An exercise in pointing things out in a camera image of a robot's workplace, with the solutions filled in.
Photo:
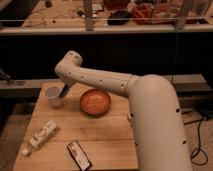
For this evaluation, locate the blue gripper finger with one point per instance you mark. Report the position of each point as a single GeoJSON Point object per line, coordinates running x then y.
{"type": "Point", "coordinates": [64, 91]}

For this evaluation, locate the white ceramic cup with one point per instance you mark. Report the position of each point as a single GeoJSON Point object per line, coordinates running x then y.
{"type": "Point", "coordinates": [52, 95]}

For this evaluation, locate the wooden table board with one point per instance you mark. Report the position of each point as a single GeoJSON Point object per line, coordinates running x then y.
{"type": "Point", "coordinates": [107, 141]}

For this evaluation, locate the dark rectangular box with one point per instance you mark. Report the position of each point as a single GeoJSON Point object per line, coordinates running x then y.
{"type": "Point", "coordinates": [79, 156]}

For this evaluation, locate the metal shelf rail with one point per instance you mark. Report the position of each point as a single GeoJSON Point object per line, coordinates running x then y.
{"type": "Point", "coordinates": [5, 31]}

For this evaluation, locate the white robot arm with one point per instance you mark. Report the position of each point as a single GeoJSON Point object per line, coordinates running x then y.
{"type": "Point", "coordinates": [158, 129]}

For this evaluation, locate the orange wooden bowl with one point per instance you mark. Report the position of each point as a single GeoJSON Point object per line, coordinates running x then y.
{"type": "Point", "coordinates": [95, 102]}

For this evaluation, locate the orange tool on bench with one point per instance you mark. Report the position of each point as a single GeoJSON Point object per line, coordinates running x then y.
{"type": "Point", "coordinates": [142, 14]}

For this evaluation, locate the black object on bench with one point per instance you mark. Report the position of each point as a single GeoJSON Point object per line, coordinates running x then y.
{"type": "Point", "coordinates": [119, 17]}

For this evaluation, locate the white plastic bottle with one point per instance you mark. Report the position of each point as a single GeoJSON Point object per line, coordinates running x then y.
{"type": "Point", "coordinates": [41, 137]}

